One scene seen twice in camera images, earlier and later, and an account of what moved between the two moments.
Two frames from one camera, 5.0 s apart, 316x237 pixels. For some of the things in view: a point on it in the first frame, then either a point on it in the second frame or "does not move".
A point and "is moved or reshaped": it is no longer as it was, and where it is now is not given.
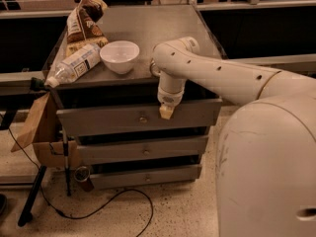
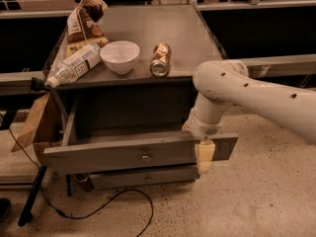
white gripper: (169, 99) → (204, 128)
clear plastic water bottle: (72, 68) does not move
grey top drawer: (195, 116) is moved or reshaped
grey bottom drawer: (134, 178) does not move
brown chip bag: (82, 23) does not move
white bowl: (119, 55) does not move
